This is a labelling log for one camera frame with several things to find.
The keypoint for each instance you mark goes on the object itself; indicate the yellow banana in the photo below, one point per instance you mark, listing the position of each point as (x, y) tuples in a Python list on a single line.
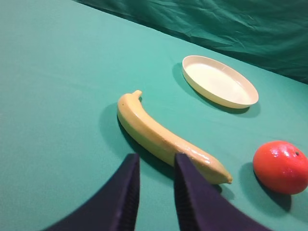
[(164, 144)]

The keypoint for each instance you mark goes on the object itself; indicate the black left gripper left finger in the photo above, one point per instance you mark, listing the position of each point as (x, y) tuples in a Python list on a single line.
[(114, 207)]

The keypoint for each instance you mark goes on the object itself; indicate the yellow oval plate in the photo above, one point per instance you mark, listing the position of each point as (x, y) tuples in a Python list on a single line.
[(218, 82)]

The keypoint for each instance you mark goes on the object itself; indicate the orange fruit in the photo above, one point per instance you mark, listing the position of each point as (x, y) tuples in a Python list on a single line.
[(281, 167)]

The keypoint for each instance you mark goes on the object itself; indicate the green backdrop cloth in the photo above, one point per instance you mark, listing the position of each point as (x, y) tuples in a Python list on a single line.
[(270, 34)]

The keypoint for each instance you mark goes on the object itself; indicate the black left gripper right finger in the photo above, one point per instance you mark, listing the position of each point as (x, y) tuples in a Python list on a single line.
[(200, 207)]

